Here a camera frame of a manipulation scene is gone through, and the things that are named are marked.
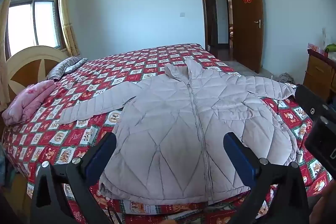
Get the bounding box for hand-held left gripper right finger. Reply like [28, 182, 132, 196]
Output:
[223, 132, 310, 224]

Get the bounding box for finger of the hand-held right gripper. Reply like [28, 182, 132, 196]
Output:
[294, 84, 336, 119]

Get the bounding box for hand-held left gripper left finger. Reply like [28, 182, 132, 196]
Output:
[29, 132, 117, 224]

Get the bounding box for light grey quilted jacket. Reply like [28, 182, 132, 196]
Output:
[59, 57, 302, 206]

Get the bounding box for person's right forearm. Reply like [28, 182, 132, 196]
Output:
[307, 179, 336, 224]

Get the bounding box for wooden dresser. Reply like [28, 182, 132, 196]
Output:
[303, 49, 336, 104]

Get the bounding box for red checkered printed bedspread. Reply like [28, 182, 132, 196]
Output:
[1, 43, 334, 224]

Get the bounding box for grey cloth heap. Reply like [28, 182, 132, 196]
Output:
[277, 72, 296, 84]

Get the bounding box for pink box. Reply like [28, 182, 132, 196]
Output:
[308, 43, 324, 53]

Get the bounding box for brown wooden door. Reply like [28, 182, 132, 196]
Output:
[230, 0, 264, 74]

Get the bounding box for pink folded blanket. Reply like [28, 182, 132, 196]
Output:
[2, 80, 57, 126]

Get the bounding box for striped pillow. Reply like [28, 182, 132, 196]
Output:
[47, 56, 88, 81]

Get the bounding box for wooden cream headboard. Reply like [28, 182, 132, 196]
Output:
[5, 46, 70, 109]

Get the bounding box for yellow curtain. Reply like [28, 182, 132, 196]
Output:
[0, 0, 13, 111]
[58, 0, 80, 56]

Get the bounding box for window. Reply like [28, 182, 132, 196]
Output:
[5, 0, 66, 59]

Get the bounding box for dark wooden door frame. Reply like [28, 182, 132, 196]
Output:
[198, 0, 238, 47]

